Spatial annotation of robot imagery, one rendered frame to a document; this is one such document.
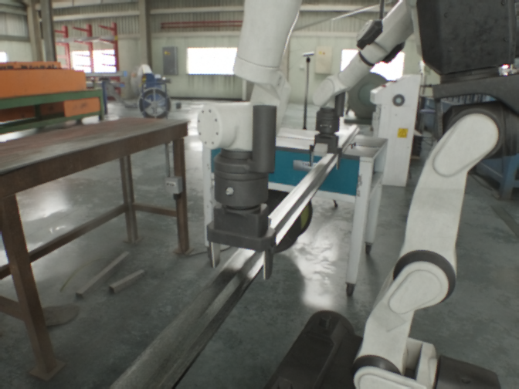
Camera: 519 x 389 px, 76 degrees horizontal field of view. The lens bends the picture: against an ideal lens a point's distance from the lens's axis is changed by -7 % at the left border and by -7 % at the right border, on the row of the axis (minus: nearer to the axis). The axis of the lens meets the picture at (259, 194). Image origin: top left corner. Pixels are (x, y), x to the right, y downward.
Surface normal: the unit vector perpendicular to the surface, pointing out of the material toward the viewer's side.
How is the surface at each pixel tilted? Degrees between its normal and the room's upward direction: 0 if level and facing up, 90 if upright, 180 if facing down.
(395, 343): 90
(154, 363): 0
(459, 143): 90
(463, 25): 100
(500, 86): 90
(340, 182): 90
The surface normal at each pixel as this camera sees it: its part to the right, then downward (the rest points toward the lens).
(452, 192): -0.39, 0.66
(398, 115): -0.22, 0.32
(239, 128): 0.66, 0.26
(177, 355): 0.91, -0.12
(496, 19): -0.38, 0.45
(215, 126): -0.75, 0.20
